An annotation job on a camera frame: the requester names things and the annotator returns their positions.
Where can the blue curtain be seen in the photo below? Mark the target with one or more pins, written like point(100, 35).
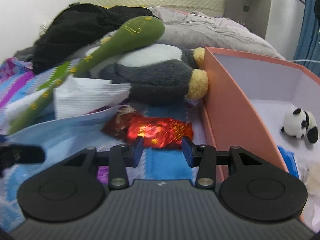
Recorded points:
point(307, 30)

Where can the red foil wrapper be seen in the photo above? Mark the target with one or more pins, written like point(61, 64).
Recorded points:
point(155, 130)

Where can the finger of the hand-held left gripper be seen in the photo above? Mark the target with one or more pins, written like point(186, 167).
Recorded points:
point(25, 153)

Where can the white tissue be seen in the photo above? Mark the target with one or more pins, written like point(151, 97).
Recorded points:
point(85, 95)

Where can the blue plastic bag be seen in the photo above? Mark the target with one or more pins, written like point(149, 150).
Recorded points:
point(287, 160)

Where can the orange cardboard box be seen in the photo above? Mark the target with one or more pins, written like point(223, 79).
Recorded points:
point(230, 110)

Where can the green plush mallet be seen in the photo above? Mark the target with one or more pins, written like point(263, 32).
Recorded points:
point(130, 35)

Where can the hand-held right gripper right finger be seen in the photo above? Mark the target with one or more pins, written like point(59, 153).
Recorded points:
point(188, 152)

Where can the blue face mask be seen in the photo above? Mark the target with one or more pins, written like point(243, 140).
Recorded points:
point(62, 127)

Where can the grey white penguin plush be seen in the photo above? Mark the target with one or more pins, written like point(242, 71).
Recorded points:
point(155, 80)

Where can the dark wall socket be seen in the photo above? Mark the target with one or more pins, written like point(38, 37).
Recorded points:
point(246, 8)

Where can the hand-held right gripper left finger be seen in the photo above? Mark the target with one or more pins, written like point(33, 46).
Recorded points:
point(138, 152)

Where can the black garment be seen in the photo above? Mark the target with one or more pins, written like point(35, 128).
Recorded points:
point(75, 30)

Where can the grey duvet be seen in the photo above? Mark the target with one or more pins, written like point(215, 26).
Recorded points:
point(212, 32)

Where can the small panda plush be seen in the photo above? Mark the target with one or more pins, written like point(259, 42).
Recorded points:
point(292, 122)

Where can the grey cloth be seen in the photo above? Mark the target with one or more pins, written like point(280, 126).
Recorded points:
point(25, 53)

